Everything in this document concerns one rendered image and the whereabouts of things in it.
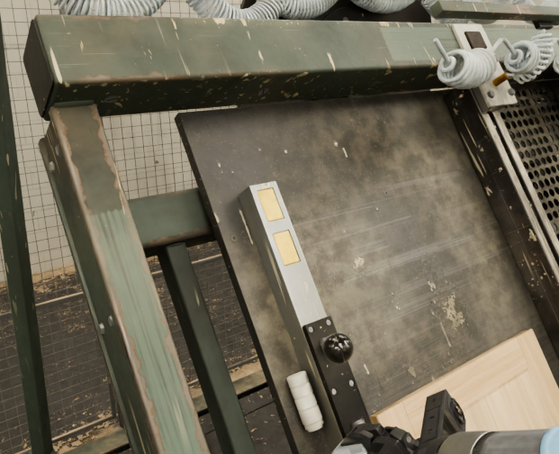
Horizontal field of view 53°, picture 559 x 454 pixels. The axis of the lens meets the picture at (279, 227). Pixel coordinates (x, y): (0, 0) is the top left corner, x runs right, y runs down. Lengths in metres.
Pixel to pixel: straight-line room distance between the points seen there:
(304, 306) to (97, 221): 0.31
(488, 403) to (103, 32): 0.85
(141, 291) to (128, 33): 0.34
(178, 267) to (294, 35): 0.42
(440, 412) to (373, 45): 0.67
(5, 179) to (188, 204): 0.56
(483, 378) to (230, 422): 0.46
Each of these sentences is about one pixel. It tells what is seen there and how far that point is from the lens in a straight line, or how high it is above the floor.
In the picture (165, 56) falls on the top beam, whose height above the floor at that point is 1.89.
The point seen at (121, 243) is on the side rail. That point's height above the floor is 1.67.
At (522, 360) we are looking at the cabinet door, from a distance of 1.16.
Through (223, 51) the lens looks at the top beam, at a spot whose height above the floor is 1.89.
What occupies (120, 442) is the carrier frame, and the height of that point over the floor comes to 0.78.
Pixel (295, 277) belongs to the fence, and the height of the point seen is 1.57.
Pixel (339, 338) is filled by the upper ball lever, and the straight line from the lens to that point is 0.70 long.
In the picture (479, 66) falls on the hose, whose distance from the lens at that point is 1.05.
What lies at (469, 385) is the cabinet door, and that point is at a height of 1.34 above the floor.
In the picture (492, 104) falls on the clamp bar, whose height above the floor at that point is 1.78.
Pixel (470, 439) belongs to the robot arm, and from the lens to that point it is 0.53.
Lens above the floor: 1.89
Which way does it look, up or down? 17 degrees down
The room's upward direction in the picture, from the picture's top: 1 degrees counter-clockwise
